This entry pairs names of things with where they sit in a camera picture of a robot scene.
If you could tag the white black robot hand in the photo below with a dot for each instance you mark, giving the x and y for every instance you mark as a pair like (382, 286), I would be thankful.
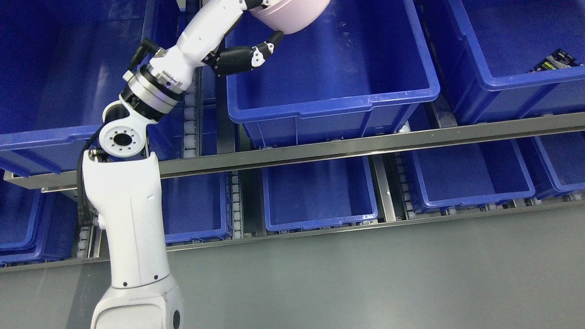
(198, 45)

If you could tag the pink bowl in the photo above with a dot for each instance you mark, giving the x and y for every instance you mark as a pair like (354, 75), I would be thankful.
(289, 16)

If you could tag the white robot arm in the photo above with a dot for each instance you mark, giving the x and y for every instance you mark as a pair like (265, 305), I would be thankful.
(120, 177)

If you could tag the blue bin upper middle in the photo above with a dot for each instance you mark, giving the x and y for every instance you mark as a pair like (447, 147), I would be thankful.
(361, 69)

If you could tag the blue bin lower middle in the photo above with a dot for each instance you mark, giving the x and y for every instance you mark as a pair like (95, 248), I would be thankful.
(315, 195)

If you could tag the blue bin far left stack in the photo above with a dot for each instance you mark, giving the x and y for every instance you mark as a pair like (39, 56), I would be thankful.
(35, 227)

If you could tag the blue bin upper left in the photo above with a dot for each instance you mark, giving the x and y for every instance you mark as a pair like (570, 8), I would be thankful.
(62, 63)

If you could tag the blue bin lower left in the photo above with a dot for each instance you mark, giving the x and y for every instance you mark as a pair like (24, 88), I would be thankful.
(196, 208)

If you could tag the blue bin upper right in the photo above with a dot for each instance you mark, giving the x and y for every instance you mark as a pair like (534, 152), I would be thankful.
(485, 48)

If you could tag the dark packet in bin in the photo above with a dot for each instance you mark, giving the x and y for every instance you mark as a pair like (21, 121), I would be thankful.
(559, 59)

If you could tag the blue bin far lower right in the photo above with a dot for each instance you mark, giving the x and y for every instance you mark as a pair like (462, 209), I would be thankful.
(555, 162)

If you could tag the metal shelf frame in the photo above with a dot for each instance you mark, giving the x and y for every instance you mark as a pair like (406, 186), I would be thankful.
(374, 147)

